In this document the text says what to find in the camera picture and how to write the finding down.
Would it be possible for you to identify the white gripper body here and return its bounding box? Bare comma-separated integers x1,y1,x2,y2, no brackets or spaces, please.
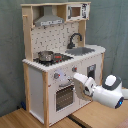
73,73,97,100

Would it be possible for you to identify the small metal pot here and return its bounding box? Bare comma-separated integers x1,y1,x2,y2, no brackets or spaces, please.
38,51,54,61

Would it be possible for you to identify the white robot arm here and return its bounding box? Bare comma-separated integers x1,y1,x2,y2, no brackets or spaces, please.
73,73,128,109

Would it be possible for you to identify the wooden toy kitchen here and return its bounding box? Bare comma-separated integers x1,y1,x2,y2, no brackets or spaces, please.
22,2,105,127

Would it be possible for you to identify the grey ice dispenser panel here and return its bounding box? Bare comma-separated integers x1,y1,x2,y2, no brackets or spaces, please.
87,65,96,78

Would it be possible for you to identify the toy oven door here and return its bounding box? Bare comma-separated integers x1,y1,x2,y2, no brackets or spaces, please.
56,85,74,111

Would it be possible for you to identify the red left stove knob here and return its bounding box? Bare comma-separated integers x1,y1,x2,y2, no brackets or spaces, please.
54,73,60,79

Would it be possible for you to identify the grey toy sink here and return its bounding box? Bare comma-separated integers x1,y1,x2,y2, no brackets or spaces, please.
66,47,94,56

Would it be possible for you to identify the black toy stovetop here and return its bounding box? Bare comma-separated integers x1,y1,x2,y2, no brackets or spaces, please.
34,53,71,66

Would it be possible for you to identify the black toy faucet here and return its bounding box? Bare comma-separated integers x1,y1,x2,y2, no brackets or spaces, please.
67,33,82,49

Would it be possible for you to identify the white toy microwave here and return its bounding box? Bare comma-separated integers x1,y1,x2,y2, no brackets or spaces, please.
67,3,90,20

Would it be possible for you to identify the grey range hood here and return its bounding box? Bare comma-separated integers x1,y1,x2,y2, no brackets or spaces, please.
35,5,64,27

